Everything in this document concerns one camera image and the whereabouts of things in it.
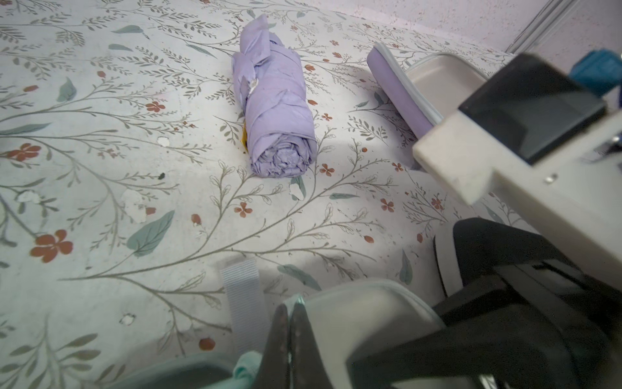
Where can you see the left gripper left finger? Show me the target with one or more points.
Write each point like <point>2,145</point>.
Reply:
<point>274,369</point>

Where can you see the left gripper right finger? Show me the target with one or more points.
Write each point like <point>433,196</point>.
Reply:
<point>307,370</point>

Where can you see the green umbrella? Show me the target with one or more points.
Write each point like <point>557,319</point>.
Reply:
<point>244,373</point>

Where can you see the floral table mat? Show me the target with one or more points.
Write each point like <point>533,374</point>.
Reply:
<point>124,180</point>

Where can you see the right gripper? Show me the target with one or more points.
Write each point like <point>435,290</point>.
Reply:
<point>516,309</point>

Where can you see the purple folded umbrella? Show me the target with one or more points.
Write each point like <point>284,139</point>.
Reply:
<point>269,86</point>

